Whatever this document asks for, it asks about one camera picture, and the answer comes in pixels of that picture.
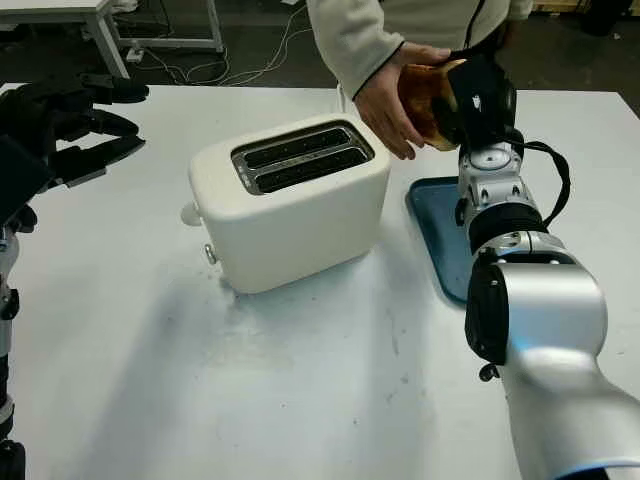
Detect toast slice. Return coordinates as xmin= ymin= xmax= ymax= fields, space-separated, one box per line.
xmin=398 ymin=58 xmax=469 ymax=151

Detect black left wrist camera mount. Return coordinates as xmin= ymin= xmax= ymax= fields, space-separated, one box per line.
xmin=0 ymin=134 xmax=54 ymax=226

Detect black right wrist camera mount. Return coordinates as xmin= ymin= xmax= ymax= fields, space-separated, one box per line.
xmin=446 ymin=52 xmax=519 ymax=151

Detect blue rectangular tray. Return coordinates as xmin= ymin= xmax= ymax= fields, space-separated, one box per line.
xmin=407 ymin=175 xmax=474 ymax=304

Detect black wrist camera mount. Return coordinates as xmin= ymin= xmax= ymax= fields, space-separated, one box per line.
xmin=0 ymin=134 xmax=54 ymax=226
xmin=446 ymin=52 xmax=519 ymax=151

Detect white metal-frame desk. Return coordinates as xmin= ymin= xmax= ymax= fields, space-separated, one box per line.
xmin=0 ymin=0 xmax=225 ymax=81

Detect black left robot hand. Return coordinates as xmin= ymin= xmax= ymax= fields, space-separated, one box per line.
xmin=0 ymin=72 xmax=150 ymax=189

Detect person left hand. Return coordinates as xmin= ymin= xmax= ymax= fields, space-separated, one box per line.
xmin=494 ymin=19 xmax=517 ymax=51

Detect person beige jacket dark trousers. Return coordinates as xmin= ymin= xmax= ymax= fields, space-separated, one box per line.
xmin=307 ymin=0 xmax=535 ymax=69

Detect white floor cable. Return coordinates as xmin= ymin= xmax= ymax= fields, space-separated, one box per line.
xmin=142 ymin=47 xmax=234 ymax=86
xmin=229 ymin=9 xmax=314 ymax=84

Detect person right hand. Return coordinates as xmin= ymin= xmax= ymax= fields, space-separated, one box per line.
xmin=353 ymin=42 xmax=451 ymax=161

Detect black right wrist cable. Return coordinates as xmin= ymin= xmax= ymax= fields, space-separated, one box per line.
xmin=504 ymin=127 xmax=571 ymax=231

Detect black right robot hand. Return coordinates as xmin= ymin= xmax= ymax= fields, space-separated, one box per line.
xmin=430 ymin=44 xmax=519 ymax=147

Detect person right forearm beige sleeve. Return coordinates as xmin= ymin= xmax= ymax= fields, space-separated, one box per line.
xmin=308 ymin=0 xmax=407 ymax=100

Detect white two-slot toaster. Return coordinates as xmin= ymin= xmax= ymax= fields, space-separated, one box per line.
xmin=187 ymin=113 xmax=392 ymax=295

